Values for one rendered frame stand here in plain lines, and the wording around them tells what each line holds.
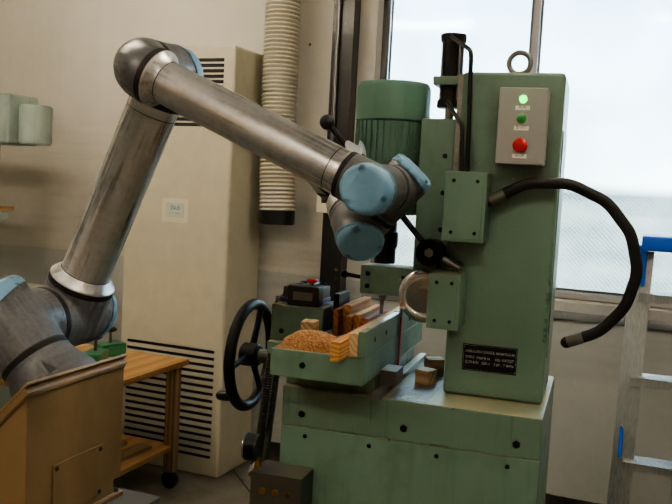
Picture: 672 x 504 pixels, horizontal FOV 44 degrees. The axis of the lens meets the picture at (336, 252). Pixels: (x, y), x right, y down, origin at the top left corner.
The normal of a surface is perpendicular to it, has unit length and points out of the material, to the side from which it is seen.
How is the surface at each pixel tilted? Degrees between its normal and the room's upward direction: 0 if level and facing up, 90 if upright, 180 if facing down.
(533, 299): 90
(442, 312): 90
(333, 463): 90
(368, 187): 94
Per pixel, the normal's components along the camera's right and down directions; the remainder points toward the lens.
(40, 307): 0.72, -0.62
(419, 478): -0.31, 0.06
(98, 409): 0.94, 0.07
